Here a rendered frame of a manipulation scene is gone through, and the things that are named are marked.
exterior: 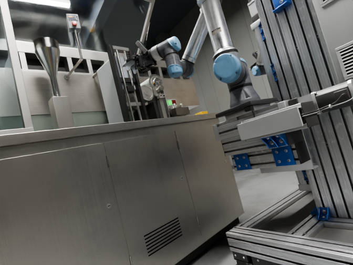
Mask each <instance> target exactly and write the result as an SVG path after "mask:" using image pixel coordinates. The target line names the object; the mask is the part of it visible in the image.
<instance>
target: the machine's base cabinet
mask: <svg viewBox="0 0 353 265"><path fill-rule="evenodd" d="M219 123H220V122H219V119H218V118H215V119H207V120H200V121H192V122H187V123H179V124H172V125H164V126H156V127H149V128H141V129H133V130H126V131H118V132H110V133H106V134H98V135H90V136H82V137H75V138H67V139H60V140H52V141H44V142H36V143H32V144H24V145H16V146H8V147H0V265H186V264H188V263H189V262H190V261H191V260H193V259H194V258H195V257H196V256H198V255H199V254H200V253H201V252H203V251H204V250H205V249H206V248H208V247H209V246H210V245H212V244H213V243H214V242H216V241H217V240H218V239H219V238H220V237H222V236H223V235H224V234H225V233H226V232H228V231H229V230H231V229H232V228H234V227H235V226H236V225H237V224H238V223H240V221H239V219H238V217H239V216H240V215H242V214H243V213H244V209H243V206H242V202H241V198H240V194H239V191H238V188H237V184H236V180H235V177H234V173H233V169H232V165H231V162H230V158H229V156H225V154H224V150H223V146H222V143H221V140H220V141H216V138H215V134H214V130H213V125H216V124H219Z"/></svg>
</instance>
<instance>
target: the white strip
mask: <svg viewBox="0 0 353 265"><path fill-rule="evenodd" d="M97 75H98V79H99V83H100V88H101V92H102V96H103V100H104V104H105V108H106V113H107V117H108V122H109V124H113V123H123V122H124V121H123V116H122V112H121V108H120V104H119V99H118V95H117V91H116V86H115V82H114V79H113V74H112V70H111V66H110V61H109V60H107V61H106V62H105V63H104V64H103V65H102V66H101V67H100V68H99V69H98V70H97V72H96V73H95V74H93V76H92V77H93V78H95V77H96V76H97Z"/></svg>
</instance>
